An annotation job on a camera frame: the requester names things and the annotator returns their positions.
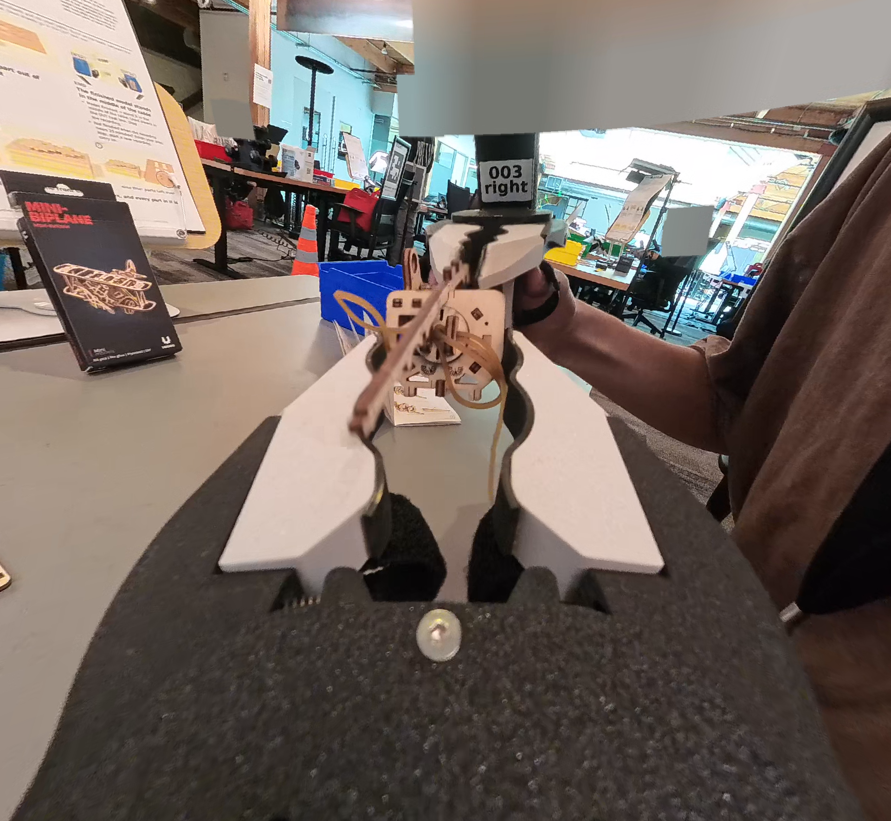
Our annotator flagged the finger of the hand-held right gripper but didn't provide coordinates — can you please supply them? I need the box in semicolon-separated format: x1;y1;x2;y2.
479;224;549;287
426;220;483;293

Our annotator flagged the black floor lamp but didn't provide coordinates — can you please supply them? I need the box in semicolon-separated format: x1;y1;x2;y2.
294;55;335;152

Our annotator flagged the folded instruction leaflet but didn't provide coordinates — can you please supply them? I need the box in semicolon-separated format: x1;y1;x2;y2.
390;382;463;429

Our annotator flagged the black office chair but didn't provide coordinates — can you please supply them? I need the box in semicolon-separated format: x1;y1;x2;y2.
620;253;697;338

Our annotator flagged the black biplane kit box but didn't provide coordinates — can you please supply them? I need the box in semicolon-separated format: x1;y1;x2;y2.
17;198;184;374

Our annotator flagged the blue plastic bin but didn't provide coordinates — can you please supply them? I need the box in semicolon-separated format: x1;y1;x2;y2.
318;259;406;325

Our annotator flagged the person's right forearm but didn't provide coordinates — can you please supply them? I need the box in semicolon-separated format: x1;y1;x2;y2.
550;295;732;454

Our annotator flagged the desk with black legs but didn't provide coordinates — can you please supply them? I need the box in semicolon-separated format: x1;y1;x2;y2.
197;156;349;280

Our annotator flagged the tan rubber band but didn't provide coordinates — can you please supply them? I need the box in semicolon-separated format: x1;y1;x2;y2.
333;288;510;503

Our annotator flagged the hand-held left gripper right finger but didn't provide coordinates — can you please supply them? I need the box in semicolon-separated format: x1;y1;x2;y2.
473;337;667;601

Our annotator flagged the white instruction board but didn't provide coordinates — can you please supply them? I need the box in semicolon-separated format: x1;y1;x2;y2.
0;0;210;239

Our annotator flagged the long wooden model strip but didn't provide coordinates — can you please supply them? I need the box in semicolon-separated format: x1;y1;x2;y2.
348;264;471;437

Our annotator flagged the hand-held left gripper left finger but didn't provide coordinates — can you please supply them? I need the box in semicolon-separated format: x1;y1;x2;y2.
218;337;392;592

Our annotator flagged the wooden model body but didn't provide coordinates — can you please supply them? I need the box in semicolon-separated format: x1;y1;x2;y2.
386;246;507;413

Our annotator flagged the wooden post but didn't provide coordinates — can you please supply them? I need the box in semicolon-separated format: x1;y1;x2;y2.
246;0;274;129

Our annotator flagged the person's right hand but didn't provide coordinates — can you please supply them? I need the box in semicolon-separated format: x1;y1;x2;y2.
515;263;580;332

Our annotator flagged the orange traffic cone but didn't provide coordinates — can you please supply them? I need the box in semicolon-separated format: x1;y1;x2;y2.
290;203;322;278

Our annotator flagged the wooden backing board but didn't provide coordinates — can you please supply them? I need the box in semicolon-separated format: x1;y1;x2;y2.
149;83;224;251

